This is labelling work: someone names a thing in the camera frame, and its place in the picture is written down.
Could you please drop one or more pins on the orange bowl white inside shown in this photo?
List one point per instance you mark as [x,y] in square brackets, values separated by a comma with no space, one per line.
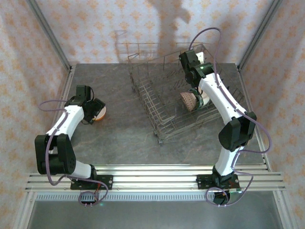
[102,115]

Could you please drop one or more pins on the brown lattice pattern bowl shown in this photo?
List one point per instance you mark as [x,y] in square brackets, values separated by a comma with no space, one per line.
[188,101]

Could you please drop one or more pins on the green leaf pattern bowl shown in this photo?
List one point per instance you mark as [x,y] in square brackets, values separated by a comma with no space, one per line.
[205,100]

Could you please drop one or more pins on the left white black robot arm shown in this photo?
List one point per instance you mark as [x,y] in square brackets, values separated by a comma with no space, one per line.
[66,119]

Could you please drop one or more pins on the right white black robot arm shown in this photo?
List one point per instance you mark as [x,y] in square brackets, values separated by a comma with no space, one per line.
[219,95]

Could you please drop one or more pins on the black connector block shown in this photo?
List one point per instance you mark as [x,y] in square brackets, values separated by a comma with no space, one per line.
[89,203]

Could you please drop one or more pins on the grey metal lower panel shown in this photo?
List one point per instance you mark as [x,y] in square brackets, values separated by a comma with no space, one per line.
[152,214]

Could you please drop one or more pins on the green circuit board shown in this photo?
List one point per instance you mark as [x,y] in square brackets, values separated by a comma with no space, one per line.
[236,190]

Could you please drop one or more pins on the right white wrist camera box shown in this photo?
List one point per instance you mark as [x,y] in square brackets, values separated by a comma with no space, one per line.
[200,57]

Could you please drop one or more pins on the aluminium table side rail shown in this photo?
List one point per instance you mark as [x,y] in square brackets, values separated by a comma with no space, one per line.
[241,74]
[68,81]

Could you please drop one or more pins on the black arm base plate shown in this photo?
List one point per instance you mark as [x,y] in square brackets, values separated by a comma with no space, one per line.
[108,179]
[202,181]

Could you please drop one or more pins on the aluminium frame post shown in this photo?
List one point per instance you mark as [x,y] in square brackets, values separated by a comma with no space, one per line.
[258,33]
[49,33]

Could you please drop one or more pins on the aluminium rail base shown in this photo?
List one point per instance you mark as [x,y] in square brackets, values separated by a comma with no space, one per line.
[152,177]

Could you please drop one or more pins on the aluminium frame leg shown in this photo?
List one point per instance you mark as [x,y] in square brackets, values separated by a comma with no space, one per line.
[23,212]
[283,212]

